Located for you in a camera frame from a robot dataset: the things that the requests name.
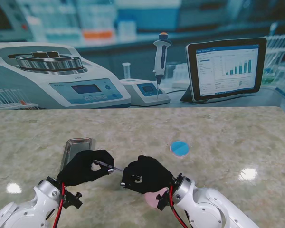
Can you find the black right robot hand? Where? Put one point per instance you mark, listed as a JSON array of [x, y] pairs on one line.
[[149, 175]]

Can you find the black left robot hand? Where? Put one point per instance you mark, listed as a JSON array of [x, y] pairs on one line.
[[85, 168]]

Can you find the pink culture dish lid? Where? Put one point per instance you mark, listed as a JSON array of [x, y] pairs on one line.
[[153, 199]]

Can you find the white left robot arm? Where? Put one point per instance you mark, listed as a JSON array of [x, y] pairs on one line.
[[31, 206]]

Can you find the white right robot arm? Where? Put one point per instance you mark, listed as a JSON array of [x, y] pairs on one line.
[[209, 204]]

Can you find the stainless steel tray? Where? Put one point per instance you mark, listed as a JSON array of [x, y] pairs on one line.
[[72, 149]]

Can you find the blue round lid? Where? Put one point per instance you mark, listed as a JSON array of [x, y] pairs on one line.
[[180, 156]]

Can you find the printed laboratory backdrop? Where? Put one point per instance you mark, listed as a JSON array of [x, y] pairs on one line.
[[142, 23]]

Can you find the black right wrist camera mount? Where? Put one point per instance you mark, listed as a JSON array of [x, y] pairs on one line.
[[162, 200]]

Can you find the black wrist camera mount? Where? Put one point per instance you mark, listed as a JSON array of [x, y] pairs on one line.
[[72, 200], [162, 200]]

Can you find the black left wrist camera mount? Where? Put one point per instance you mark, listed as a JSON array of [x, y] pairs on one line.
[[72, 200]]

